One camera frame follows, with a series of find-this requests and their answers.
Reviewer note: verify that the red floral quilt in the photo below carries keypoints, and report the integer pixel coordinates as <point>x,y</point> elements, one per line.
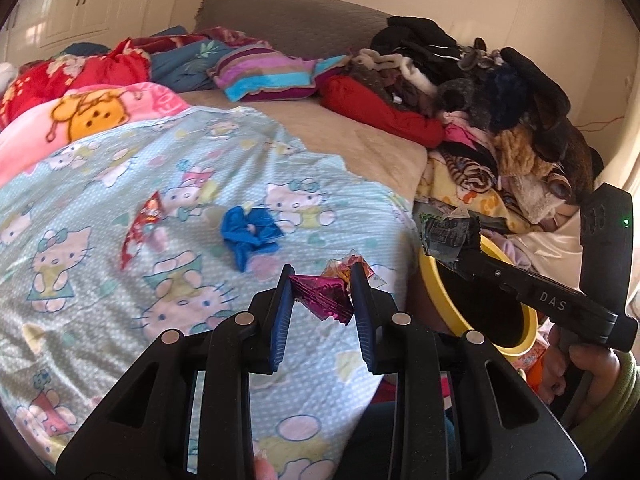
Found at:
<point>65,72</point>

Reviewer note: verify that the grey upholstered headboard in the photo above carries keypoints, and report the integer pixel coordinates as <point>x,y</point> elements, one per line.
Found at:
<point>290,20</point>

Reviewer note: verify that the blue crumpled wrapper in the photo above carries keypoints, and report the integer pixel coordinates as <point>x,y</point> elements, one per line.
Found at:
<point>250,232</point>

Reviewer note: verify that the blue cartoon cat blanket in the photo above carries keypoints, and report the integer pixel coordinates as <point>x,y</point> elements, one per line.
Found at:
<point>150,260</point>

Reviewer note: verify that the red folded cloth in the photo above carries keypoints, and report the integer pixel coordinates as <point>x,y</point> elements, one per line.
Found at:
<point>395,115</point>

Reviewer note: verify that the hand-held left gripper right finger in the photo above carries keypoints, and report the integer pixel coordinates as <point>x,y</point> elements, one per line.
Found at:
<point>362,320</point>

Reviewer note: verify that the yellow waste bin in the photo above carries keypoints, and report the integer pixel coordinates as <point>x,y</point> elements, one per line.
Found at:
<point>432,285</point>

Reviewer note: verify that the pink cartoon bear blanket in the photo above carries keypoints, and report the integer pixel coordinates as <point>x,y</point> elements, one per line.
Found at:
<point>90,110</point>

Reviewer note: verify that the orange clear candy wrapper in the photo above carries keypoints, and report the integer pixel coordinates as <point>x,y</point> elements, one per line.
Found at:
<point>345,266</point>

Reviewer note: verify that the yellow cartoon blanket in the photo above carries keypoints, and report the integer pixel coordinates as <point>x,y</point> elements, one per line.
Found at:
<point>495,206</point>

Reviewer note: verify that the person's right forearm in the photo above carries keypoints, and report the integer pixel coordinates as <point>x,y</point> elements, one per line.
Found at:
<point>622,400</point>

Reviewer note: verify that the person's right hand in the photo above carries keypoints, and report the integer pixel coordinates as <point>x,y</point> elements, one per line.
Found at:
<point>595,370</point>

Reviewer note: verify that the lavender fleece garment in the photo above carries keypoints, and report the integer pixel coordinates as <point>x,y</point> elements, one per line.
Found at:
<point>515,255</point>

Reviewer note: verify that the cream satin cloth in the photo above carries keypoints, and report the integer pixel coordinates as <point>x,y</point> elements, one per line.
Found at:
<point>560,242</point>

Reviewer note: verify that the pile of mixed clothes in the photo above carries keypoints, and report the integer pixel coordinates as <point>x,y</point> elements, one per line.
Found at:
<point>500,100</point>

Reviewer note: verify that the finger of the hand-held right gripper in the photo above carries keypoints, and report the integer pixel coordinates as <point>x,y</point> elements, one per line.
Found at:
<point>475,255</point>

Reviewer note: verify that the dark printed snack wrapper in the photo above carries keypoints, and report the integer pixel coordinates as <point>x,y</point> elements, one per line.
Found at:
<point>442,235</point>

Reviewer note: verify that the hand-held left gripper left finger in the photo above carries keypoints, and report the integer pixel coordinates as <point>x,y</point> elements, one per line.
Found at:
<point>282,320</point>

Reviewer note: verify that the red silver crumpled wrapper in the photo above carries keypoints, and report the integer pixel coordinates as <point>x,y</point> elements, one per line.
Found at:
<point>142,222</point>

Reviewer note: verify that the magenta foil wrapper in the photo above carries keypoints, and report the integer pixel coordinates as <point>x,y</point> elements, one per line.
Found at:
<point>322,297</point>

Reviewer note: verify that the purple striped pillow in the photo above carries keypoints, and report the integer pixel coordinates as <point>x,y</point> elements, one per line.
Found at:
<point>270,70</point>

